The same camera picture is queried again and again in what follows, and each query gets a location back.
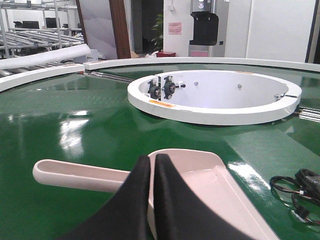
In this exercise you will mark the pink plastic dustpan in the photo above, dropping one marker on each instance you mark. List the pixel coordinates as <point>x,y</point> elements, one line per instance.
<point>204,172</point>

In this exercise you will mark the pink wall notice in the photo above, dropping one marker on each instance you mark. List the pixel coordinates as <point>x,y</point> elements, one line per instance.
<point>174,28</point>

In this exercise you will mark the orange warning sticker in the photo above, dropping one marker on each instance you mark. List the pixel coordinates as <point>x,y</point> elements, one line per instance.
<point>161,103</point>

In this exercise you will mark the black bearing block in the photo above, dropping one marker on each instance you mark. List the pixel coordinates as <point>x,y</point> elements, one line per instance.
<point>154,89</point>
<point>170,87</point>

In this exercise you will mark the white foam roll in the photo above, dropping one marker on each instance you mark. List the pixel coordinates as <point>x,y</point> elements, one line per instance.
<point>45,57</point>

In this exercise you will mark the brown wooden pillar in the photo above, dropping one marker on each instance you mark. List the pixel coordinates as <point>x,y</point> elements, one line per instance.
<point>120,30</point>

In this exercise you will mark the steel rollers far left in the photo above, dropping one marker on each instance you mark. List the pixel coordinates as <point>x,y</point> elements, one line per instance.
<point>109,76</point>

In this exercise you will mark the red box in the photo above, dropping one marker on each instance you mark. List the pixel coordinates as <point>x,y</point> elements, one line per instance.
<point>161,54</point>

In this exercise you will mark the black water dispenser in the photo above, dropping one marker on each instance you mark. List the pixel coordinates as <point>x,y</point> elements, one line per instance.
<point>205,22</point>

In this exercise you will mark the green potted plant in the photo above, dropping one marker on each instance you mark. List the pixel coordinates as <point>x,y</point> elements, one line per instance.
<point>158,28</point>

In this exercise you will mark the right black bearing block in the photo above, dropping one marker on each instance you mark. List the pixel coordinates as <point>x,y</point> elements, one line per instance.
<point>170,87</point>

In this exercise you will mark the steel conveyor rollers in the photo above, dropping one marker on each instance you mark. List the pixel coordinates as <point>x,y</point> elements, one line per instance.
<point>307,113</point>

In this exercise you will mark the white outer conveyor rim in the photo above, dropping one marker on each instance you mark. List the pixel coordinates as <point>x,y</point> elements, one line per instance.
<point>12,81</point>

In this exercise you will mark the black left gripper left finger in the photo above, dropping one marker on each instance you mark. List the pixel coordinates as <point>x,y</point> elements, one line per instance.
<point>124,216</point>

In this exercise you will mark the left black bearing block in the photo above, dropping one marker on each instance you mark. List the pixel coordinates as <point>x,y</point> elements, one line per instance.
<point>154,89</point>

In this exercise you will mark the metal roller rack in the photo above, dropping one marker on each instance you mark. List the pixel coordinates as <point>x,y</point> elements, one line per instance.
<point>34,24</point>

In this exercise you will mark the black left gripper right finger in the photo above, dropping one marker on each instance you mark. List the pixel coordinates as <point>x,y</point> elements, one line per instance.
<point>180,214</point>

